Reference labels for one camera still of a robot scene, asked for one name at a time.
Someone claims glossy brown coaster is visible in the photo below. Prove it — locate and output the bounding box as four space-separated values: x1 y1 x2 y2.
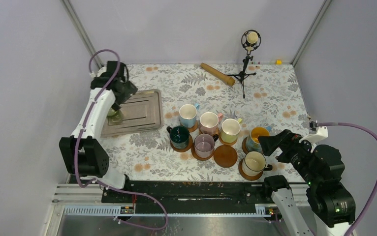
170 136 193 153

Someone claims dark scuffed brown coaster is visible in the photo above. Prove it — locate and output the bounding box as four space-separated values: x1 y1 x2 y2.
242 137 259 154

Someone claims blue mug orange inside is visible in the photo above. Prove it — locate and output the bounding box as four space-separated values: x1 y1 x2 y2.
245 126 272 154

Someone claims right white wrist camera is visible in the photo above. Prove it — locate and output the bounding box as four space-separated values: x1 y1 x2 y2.
299 121 328 144

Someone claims yellow-green mug white inside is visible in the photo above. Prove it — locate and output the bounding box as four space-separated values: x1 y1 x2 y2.
220 118 242 145

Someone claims floral patterned table mat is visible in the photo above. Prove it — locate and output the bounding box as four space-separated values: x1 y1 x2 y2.
100 64 309 181

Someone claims wooden rolling pin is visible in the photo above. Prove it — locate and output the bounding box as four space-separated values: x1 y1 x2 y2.
200 63 235 86

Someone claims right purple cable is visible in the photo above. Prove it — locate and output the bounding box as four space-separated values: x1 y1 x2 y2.
317 122 377 236

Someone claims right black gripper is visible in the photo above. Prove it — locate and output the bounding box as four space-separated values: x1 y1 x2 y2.
257 127 319 184

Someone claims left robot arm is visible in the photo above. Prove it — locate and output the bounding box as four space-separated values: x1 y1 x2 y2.
59 61 137 202

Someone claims microphone on black tripod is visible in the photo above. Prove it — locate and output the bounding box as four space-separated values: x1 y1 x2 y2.
228 29 262 99

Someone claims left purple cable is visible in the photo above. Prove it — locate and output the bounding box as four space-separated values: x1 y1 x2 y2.
73 49 170 231

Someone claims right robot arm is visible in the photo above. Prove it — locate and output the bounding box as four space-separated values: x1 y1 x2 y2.
258 126 355 236

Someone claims woven rattan coaster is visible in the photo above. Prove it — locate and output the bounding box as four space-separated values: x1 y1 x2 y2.
199 126 219 136

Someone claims beige mug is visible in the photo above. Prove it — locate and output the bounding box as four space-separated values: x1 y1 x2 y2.
241 151 273 177

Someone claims metal serving tray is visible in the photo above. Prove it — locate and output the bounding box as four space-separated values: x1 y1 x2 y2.
101 89 164 137

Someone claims light cork coaster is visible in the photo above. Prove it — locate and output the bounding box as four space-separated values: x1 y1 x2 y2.
186 121 199 133
219 136 238 146

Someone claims light green mug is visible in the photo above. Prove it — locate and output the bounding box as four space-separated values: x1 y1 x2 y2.
107 108 124 126

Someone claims light blue mug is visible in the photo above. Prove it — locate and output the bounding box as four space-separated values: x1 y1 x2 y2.
179 103 200 128

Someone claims pink mug white inside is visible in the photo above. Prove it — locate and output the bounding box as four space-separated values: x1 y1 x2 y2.
200 112 223 127

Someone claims mauve purple mug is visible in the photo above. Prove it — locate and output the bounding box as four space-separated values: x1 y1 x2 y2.
194 134 219 157

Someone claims dark green mug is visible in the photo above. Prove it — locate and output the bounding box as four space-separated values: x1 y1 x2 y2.
166 125 191 149

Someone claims purple cable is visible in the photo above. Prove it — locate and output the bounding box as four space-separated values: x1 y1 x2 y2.
73 49 170 231
317 122 377 236

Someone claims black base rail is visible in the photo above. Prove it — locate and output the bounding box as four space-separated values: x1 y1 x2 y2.
101 179 274 215

